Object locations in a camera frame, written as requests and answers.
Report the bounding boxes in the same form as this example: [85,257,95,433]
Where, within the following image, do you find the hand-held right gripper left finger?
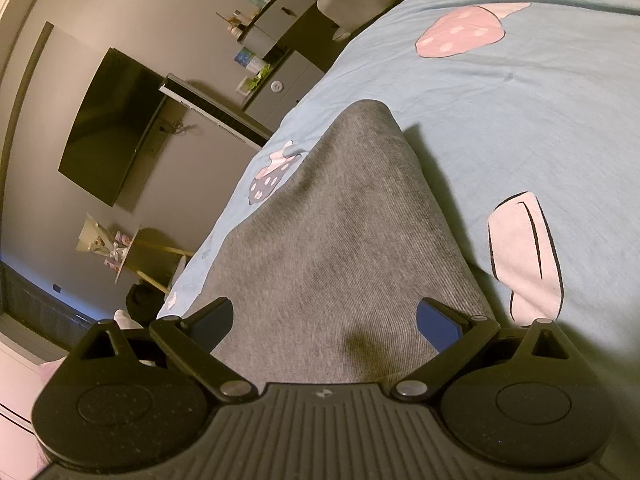
[70,297,253,403]

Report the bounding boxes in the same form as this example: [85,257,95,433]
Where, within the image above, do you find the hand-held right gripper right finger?
[390,297,571,402]

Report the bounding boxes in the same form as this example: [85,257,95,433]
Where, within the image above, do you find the grey pants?
[172,100,501,392]

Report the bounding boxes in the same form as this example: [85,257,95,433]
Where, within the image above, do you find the dark bag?
[125,282,169,327]

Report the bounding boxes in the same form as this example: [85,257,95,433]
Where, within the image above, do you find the round wooden side table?
[112,227,197,295]

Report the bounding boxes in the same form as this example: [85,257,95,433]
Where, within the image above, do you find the wrapped flower bouquet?
[76,212,135,267]

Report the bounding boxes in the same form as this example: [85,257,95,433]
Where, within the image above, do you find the dark ribbed radiator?
[0,260,97,357]

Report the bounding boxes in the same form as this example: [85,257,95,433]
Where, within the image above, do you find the light blue printed bed sheet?
[157,0,640,361]

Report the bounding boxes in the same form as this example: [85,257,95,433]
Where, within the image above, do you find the green white packet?
[236,65,274,99]

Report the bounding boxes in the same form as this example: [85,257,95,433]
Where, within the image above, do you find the grey dresser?
[242,0,351,132]

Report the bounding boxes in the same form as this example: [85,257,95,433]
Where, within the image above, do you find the blue white tissue box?
[234,47,267,72]

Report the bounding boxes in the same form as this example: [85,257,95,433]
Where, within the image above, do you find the row of cosmetic bottles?
[216,0,281,41]

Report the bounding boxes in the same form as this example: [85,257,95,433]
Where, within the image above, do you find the white wall shelf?
[159,73,274,149]

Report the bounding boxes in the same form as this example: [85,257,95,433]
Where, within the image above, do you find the black wall television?
[57,47,169,209]

